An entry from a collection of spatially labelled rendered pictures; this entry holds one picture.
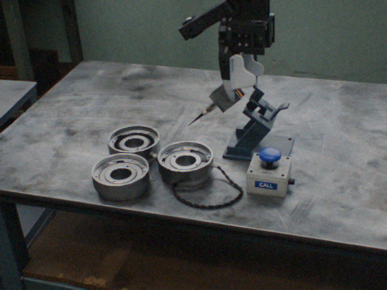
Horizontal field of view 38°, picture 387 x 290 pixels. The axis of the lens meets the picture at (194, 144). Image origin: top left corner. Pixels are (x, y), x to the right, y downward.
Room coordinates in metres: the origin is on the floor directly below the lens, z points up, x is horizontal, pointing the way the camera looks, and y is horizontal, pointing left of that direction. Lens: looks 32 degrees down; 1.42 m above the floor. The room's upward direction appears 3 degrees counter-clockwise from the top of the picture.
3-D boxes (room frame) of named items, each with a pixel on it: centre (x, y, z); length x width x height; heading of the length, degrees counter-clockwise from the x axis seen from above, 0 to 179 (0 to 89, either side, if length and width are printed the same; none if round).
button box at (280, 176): (0.84, -0.14, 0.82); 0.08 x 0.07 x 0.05; 72
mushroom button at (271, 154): (0.84, -0.13, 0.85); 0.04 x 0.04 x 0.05
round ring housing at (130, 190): (0.86, 0.14, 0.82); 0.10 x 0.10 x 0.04
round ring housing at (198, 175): (0.89, 0.02, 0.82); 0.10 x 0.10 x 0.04
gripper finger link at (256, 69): (0.95, -0.11, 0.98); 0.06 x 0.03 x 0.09; 67
